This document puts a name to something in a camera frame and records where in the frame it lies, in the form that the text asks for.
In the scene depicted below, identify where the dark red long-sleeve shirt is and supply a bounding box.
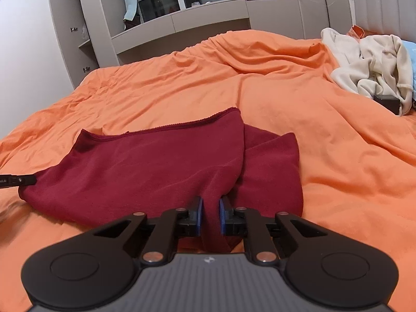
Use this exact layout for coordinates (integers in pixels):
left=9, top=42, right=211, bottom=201
left=18, top=108, right=303, bottom=252

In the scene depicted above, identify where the orange bed duvet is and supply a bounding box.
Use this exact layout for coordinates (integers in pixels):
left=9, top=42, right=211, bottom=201
left=1, top=30, right=415, bottom=311

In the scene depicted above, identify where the open grey wardrobe door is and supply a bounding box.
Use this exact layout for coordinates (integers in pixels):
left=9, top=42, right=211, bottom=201
left=49, top=0, right=99, bottom=88

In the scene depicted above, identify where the grey built-in wardrobe unit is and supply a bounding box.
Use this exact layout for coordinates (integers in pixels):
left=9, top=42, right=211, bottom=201
left=60, top=0, right=355, bottom=68

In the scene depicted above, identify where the small black box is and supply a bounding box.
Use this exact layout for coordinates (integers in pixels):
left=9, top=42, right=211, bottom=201
left=373, top=94, right=401, bottom=115

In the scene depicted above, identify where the beige cream garment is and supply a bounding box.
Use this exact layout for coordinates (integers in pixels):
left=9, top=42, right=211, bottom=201
left=321, top=28, right=413, bottom=115

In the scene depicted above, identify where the light blue garment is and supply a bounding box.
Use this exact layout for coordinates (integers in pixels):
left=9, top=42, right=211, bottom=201
left=403, top=40, right=416, bottom=101

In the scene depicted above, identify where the grey padded headboard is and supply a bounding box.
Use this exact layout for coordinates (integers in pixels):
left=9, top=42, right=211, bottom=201
left=354, top=0, right=416, bottom=42

